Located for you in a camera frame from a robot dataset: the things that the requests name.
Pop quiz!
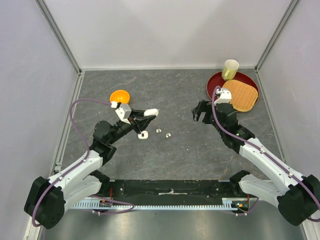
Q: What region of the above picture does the white oval case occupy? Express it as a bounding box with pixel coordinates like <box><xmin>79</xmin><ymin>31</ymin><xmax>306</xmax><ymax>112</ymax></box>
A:
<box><xmin>143</xmin><ymin>108</ymin><xmax>159</xmax><ymax>117</ymax></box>

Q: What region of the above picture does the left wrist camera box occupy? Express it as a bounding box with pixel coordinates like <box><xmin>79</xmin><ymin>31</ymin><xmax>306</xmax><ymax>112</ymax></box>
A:
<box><xmin>110</xmin><ymin>101</ymin><xmax>132</xmax><ymax>124</ymax></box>

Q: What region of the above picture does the dark red round tray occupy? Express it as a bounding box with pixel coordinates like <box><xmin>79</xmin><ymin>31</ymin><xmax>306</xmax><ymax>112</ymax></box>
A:
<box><xmin>206</xmin><ymin>72</ymin><xmax>259</xmax><ymax>105</ymax></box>

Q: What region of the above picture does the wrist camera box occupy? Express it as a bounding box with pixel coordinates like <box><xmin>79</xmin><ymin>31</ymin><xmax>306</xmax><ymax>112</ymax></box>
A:
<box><xmin>110</xmin><ymin>101</ymin><xmax>132</xmax><ymax>124</ymax></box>
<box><xmin>214</xmin><ymin>88</ymin><xmax>232</xmax><ymax>105</ymax></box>

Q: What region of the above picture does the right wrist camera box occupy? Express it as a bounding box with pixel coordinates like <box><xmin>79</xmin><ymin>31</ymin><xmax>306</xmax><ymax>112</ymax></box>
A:
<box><xmin>214</xmin><ymin>88</ymin><xmax>232</xmax><ymax>105</ymax></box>

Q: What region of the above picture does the orange plastic bowl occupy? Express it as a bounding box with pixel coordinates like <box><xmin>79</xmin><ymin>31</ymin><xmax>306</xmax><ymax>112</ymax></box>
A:
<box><xmin>109</xmin><ymin>89</ymin><xmax>131</xmax><ymax>104</ymax></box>

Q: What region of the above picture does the woven bamboo mat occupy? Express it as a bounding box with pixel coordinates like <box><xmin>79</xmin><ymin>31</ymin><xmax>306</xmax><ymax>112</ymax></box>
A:
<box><xmin>222</xmin><ymin>79</ymin><xmax>259</xmax><ymax>112</ymax></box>

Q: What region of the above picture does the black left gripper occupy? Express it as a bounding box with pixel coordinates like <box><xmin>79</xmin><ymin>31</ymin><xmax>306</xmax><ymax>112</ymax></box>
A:
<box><xmin>108</xmin><ymin>107</ymin><xmax>156</xmax><ymax>145</ymax></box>

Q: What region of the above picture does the pale yellow mug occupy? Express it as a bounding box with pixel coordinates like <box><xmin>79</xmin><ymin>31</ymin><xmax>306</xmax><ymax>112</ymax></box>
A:
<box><xmin>221</xmin><ymin>59</ymin><xmax>240</xmax><ymax>81</ymax></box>

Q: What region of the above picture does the slotted cable duct rail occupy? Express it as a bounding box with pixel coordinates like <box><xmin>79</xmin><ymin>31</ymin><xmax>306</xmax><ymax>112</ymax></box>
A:
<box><xmin>71</xmin><ymin>198</ymin><xmax>249</xmax><ymax>211</ymax></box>

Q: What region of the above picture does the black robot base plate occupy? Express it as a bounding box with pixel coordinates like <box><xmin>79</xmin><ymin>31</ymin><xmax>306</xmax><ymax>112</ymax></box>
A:
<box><xmin>97</xmin><ymin>179</ymin><xmax>247</xmax><ymax>205</ymax></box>

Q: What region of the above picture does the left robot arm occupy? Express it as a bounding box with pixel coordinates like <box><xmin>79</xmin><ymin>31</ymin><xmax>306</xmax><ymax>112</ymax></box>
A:
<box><xmin>24</xmin><ymin>104</ymin><xmax>159</xmax><ymax>229</ymax></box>

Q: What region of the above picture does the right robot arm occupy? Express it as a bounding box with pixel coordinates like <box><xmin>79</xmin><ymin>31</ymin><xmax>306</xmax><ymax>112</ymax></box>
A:
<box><xmin>192</xmin><ymin>100</ymin><xmax>320</xmax><ymax>226</ymax></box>

